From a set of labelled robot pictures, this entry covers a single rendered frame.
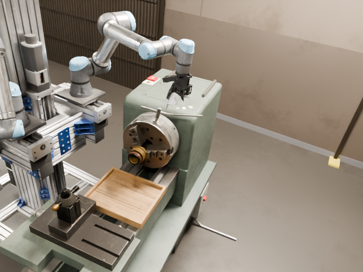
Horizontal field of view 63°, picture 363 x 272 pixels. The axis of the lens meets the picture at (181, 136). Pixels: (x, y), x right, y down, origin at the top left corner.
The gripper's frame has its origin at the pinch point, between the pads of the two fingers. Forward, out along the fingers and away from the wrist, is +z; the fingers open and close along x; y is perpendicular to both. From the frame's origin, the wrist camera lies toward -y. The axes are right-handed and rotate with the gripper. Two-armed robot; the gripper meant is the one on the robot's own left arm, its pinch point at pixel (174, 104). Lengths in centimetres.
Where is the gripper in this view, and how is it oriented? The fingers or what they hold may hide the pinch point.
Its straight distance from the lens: 161.9
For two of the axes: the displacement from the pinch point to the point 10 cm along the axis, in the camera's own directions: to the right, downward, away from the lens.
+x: 6.3, -3.6, 6.9
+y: 7.7, 4.5, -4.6
